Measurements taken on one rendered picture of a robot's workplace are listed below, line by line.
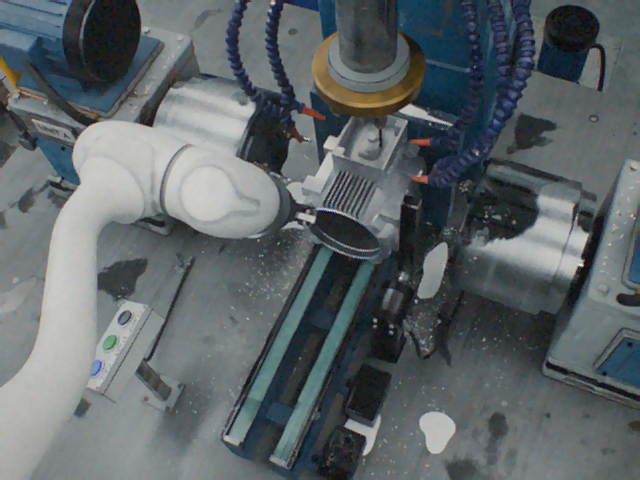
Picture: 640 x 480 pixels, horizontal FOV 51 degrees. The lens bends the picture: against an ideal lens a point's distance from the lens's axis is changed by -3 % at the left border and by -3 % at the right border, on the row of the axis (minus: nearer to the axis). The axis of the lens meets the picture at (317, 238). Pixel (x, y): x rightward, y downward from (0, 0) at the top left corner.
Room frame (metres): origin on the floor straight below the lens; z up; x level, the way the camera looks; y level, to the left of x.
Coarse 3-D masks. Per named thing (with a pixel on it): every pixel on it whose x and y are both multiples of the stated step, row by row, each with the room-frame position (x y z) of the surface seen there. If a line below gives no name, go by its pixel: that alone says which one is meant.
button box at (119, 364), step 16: (128, 304) 0.55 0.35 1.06; (144, 304) 0.53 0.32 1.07; (112, 320) 0.52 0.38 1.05; (144, 320) 0.50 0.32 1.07; (160, 320) 0.51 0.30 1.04; (128, 336) 0.48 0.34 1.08; (144, 336) 0.48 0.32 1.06; (96, 352) 0.47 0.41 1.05; (112, 352) 0.45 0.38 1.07; (128, 352) 0.45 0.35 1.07; (144, 352) 0.46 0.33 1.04; (112, 368) 0.42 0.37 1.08; (128, 368) 0.43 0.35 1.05; (96, 384) 0.40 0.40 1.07; (112, 384) 0.40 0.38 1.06; (112, 400) 0.38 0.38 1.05
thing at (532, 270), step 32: (480, 192) 0.59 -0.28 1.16; (512, 192) 0.58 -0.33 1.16; (544, 192) 0.57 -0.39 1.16; (576, 192) 0.57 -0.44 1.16; (448, 224) 0.59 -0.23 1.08; (480, 224) 0.54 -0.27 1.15; (512, 224) 0.53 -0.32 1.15; (544, 224) 0.52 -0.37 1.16; (576, 224) 0.51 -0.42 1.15; (480, 256) 0.50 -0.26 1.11; (512, 256) 0.48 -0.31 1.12; (544, 256) 0.47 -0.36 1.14; (576, 256) 0.46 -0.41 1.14; (480, 288) 0.48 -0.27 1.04; (512, 288) 0.45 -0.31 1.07; (544, 288) 0.43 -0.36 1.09
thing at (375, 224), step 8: (344, 128) 0.84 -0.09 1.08; (408, 144) 0.77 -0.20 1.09; (408, 152) 0.76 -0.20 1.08; (416, 152) 0.75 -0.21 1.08; (312, 200) 0.68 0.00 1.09; (320, 200) 0.68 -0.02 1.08; (376, 216) 0.62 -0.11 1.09; (368, 224) 0.61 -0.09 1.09; (376, 224) 0.61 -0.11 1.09; (384, 224) 0.61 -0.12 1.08; (376, 232) 0.60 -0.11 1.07; (312, 240) 0.68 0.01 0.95; (376, 256) 0.61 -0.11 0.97
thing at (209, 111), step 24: (168, 96) 0.93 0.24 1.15; (192, 96) 0.91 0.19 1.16; (216, 96) 0.90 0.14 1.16; (240, 96) 0.89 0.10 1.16; (168, 120) 0.87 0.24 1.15; (192, 120) 0.86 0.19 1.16; (216, 120) 0.84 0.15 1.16; (240, 120) 0.83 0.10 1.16; (264, 120) 0.85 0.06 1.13; (192, 144) 0.82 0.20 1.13; (216, 144) 0.80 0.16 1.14; (240, 144) 0.79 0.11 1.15; (264, 144) 0.84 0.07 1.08; (288, 144) 0.91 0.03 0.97; (264, 168) 0.78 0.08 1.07
